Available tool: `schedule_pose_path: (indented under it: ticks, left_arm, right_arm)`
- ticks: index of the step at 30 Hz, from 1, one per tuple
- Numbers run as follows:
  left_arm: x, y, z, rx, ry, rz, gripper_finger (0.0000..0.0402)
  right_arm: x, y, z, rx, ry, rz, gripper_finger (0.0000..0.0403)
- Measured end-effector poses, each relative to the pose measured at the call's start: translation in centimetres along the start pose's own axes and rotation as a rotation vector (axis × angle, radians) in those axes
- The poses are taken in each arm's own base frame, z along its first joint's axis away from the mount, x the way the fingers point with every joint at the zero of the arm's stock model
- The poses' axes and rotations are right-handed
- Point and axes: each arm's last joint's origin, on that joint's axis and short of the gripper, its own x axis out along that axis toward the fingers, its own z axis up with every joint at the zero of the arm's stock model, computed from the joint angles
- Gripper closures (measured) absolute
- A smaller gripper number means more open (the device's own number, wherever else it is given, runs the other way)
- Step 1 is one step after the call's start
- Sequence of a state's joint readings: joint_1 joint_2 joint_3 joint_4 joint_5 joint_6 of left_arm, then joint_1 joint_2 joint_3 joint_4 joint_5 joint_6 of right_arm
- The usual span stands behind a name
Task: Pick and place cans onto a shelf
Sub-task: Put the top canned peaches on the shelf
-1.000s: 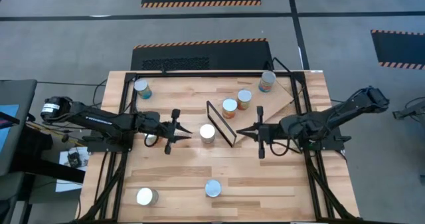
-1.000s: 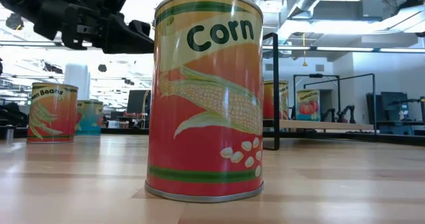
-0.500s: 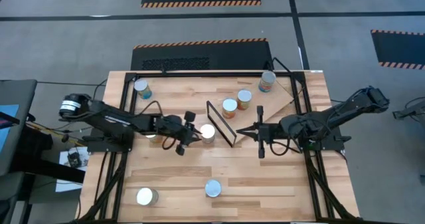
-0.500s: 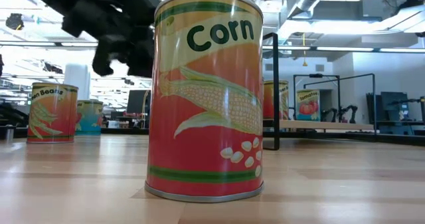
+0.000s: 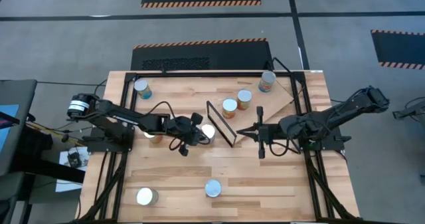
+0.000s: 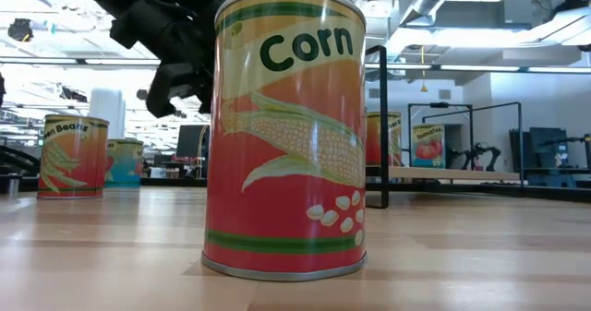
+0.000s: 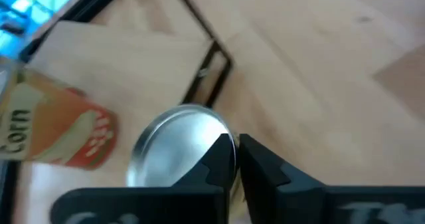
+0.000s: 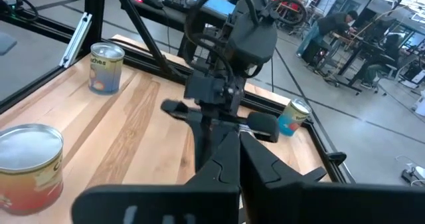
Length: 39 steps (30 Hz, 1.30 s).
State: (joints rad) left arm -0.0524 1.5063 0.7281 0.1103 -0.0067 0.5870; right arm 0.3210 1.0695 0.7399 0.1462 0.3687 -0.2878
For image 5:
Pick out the blue flat panel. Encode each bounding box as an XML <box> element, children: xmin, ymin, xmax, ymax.
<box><xmin>0</xmin><ymin>104</ymin><xmax>20</xmax><ymax>154</ymax></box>

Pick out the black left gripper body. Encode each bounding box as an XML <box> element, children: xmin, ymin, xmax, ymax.
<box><xmin>169</xmin><ymin>112</ymin><xmax>205</xmax><ymax>158</ymax></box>

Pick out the corn label tin can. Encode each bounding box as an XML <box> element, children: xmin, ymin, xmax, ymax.
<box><xmin>204</xmin><ymin>178</ymin><xmax>222</xmax><ymax>199</ymax></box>

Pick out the pale yellow label tin can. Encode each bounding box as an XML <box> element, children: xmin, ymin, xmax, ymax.
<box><xmin>201</xmin><ymin>123</ymin><xmax>216</xmax><ymax>144</ymax></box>

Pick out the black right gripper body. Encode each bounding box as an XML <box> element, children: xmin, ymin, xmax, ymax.
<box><xmin>256</xmin><ymin>106</ymin><xmax>282</xmax><ymax>160</ymax></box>

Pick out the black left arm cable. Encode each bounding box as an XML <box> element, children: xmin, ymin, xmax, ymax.
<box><xmin>144</xmin><ymin>100</ymin><xmax>177</xmax><ymax>120</ymax></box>

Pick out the white paper sheet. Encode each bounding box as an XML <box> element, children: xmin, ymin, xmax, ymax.
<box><xmin>54</xmin><ymin>146</ymin><xmax>90</xmax><ymax>193</ymax></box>

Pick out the green beans label tin can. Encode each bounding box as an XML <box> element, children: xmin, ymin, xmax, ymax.
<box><xmin>143</xmin><ymin>130</ymin><xmax>164</xmax><ymax>144</ymax></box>

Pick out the orange label tin can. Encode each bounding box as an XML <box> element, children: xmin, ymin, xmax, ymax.
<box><xmin>236</xmin><ymin>88</ymin><xmax>253</xmax><ymax>111</ymax></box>
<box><xmin>221</xmin><ymin>97</ymin><xmax>238</xmax><ymax>120</ymax></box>

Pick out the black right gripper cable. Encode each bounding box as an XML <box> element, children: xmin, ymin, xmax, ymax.
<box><xmin>268</xmin><ymin>140</ymin><xmax>301</xmax><ymax>158</ymax></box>

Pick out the small black device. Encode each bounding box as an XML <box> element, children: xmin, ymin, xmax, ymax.
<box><xmin>67</xmin><ymin>152</ymin><xmax>82</xmax><ymax>168</ymax></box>

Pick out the grey metal stand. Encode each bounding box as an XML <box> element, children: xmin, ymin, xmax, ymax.
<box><xmin>392</xmin><ymin>97</ymin><xmax>425</xmax><ymax>120</ymax></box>

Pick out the black aluminium table frame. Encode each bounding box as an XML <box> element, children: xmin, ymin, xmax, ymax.
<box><xmin>71</xmin><ymin>70</ymin><xmax>363</xmax><ymax>224</ymax></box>

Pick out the black equipment stand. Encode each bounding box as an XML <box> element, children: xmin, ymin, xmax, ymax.
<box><xmin>18</xmin><ymin>124</ymin><xmax>86</xmax><ymax>185</ymax></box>

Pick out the blue tomato label tin can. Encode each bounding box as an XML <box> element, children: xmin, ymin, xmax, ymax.
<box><xmin>258</xmin><ymin>70</ymin><xmax>277</xmax><ymax>93</ymax></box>

